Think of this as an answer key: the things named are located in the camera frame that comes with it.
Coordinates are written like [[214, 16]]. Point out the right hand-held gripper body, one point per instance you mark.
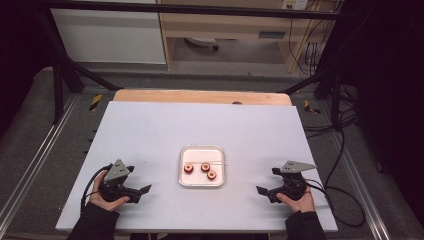
[[293, 183]]

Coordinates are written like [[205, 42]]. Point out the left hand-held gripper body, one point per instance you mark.
[[115, 171]]

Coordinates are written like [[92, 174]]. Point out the thin wooden skewer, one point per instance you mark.
[[218, 162]]

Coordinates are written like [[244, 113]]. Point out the square white tray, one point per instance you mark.
[[200, 155]]

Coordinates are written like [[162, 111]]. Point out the person's right hand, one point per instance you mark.
[[303, 204]]

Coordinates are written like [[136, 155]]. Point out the person's left hand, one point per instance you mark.
[[100, 200]]

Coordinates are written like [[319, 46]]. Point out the wooden table board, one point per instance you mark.
[[186, 96]]

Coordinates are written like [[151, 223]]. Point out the white cabinet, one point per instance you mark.
[[110, 36]]

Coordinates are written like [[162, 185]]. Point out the dark curtain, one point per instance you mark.
[[20, 50], [390, 83]]

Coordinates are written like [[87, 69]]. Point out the white chair base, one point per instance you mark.
[[201, 42]]

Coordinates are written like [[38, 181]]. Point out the light wooden desk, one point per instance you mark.
[[233, 25]]

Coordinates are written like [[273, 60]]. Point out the white power strip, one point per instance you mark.
[[295, 4]]

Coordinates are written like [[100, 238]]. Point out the aluminium floor rail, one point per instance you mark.
[[36, 160], [363, 186]]

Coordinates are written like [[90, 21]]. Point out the black metal frame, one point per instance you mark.
[[200, 10]]

